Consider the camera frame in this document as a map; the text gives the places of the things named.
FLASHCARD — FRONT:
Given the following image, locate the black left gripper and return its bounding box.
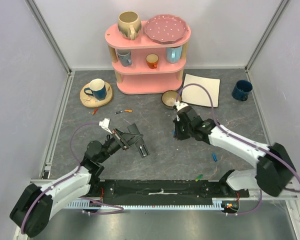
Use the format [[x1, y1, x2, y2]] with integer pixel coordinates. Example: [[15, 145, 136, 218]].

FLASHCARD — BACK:
[[98, 127, 144, 163]]

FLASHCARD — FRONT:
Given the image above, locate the black remote control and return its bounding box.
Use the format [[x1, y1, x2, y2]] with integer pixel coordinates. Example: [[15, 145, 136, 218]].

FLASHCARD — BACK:
[[127, 123, 149, 158]]

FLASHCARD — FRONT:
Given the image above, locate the dark battery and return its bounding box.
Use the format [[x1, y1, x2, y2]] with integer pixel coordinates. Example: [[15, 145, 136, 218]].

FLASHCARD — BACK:
[[139, 146, 146, 157]]

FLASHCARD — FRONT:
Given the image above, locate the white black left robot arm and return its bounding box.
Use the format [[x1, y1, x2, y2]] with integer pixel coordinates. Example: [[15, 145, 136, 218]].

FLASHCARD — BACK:
[[9, 123, 145, 238]]

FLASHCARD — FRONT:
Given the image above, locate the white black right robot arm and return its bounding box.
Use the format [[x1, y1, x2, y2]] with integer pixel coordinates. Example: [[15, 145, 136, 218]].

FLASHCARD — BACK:
[[173, 102, 295, 197]]

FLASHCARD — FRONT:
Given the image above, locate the white square plate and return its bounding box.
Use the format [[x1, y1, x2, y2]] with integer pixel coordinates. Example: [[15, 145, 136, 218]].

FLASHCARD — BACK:
[[181, 73, 221, 108]]

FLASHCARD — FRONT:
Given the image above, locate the brown ceramic bowl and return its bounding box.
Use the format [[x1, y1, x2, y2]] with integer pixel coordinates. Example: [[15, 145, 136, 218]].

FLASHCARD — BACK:
[[161, 90, 182, 110]]

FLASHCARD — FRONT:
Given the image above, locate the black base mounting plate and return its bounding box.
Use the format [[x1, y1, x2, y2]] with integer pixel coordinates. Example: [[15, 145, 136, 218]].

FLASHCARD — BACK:
[[88, 179, 250, 198]]

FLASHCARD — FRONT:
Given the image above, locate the green yellow battery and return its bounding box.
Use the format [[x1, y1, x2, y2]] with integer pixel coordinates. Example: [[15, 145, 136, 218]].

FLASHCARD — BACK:
[[195, 174, 203, 182]]

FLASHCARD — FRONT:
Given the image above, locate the round beige patterned plate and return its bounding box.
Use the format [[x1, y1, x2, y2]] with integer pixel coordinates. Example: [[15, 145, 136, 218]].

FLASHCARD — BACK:
[[79, 82, 114, 108]]

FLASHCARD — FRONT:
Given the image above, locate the dark blue mug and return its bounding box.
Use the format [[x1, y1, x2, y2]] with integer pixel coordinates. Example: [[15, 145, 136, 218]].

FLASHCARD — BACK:
[[231, 79, 253, 102]]

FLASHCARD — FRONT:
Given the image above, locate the teal mug cream inside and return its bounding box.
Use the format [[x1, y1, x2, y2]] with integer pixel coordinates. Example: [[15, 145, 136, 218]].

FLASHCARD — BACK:
[[83, 78, 107, 101]]

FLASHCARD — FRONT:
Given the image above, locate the light blue mug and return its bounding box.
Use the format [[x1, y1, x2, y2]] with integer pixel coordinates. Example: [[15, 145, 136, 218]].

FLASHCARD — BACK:
[[165, 45, 183, 64]]

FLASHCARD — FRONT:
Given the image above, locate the small orange cup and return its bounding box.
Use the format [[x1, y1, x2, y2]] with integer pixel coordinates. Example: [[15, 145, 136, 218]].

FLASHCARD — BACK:
[[146, 53, 159, 69]]

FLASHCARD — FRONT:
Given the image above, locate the pink three-tier shelf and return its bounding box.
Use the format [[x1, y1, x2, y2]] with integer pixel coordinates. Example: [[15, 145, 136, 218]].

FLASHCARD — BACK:
[[105, 23, 191, 95]]

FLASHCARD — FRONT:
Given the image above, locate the grey blue mug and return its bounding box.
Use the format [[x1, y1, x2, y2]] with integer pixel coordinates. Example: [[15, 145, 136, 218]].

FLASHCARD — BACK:
[[116, 49, 132, 67]]

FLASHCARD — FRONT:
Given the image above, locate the pink polka dot plate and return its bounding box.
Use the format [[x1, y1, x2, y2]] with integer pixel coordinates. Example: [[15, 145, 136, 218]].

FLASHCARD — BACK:
[[144, 14, 189, 44]]

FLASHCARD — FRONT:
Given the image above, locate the beige ceramic mug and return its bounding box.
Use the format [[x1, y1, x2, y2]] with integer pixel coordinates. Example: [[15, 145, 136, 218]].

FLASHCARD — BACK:
[[117, 11, 142, 40]]

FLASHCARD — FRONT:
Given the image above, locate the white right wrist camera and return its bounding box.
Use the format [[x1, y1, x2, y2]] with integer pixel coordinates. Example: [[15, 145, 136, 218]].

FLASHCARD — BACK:
[[173, 101, 189, 112]]

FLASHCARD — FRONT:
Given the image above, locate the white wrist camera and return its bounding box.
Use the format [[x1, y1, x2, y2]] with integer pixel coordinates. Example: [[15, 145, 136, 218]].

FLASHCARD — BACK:
[[99, 117, 113, 135], [173, 101, 189, 112]]

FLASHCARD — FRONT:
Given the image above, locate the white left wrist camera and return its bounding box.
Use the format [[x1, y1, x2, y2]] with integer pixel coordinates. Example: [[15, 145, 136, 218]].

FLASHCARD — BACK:
[[99, 117, 113, 135]]

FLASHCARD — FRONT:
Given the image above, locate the white slotted cable duct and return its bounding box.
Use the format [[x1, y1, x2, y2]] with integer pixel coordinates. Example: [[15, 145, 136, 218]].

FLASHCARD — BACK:
[[64, 198, 224, 211]]

